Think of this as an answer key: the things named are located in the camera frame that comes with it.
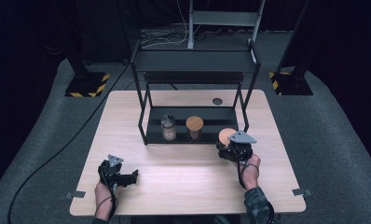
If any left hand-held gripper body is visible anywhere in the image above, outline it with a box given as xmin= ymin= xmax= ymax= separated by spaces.
xmin=98 ymin=154 xmax=128 ymax=189

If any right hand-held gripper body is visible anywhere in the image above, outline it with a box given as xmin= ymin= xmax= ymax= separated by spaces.
xmin=215 ymin=130 xmax=258 ymax=162

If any glass jar with dark lid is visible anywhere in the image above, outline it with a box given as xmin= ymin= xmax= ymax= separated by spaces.
xmin=160 ymin=114 xmax=177 ymax=142

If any black metal shelf rack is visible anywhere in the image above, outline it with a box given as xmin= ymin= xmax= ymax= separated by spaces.
xmin=130 ymin=39 xmax=262 ymax=147

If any person's left hand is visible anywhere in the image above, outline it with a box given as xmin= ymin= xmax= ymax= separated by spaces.
xmin=94 ymin=182 xmax=122 ymax=204

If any person's right hand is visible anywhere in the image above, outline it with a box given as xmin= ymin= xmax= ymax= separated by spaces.
xmin=236 ymin=154 xmax=261 ymax=190

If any grey table edge clip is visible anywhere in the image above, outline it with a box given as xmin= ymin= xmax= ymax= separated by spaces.
xmin=64 ymin=190 xmax=87 ymax=200
xmin=291 ymin=188 xmax=314 ymax=197

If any black stand with striped base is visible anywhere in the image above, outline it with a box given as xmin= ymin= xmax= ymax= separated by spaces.
xmin=268 ymin=0 xmax=314 ymax=96
xmin=57 ymin=0 xmax=111 ymax=98

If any grey metal stand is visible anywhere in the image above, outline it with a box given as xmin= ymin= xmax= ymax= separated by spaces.
xmin=186 ymin=0 xmax=266 ymax=50

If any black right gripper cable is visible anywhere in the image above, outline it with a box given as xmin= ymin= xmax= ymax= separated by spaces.
xmin=231 ymin=148 xmax=275 ymax=224

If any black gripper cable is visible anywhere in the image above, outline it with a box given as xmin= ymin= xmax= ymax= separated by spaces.
xmin=231 ymin=148 xmax=275 ymax=224
xmin=94 ymin=167 xmax=117 ymax=220

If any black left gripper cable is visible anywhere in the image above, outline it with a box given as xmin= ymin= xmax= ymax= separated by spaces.
xmin=94 ymin=167 xmax=117 ymax=220

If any thick black floor cable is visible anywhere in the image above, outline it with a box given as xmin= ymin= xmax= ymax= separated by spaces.
xmin=7 ymin=63 xmax=132 ymax=224

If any bundle of floor cables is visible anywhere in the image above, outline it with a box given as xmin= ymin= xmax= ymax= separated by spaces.
xmin=139 ymin=0 xmax=206 ymax=49

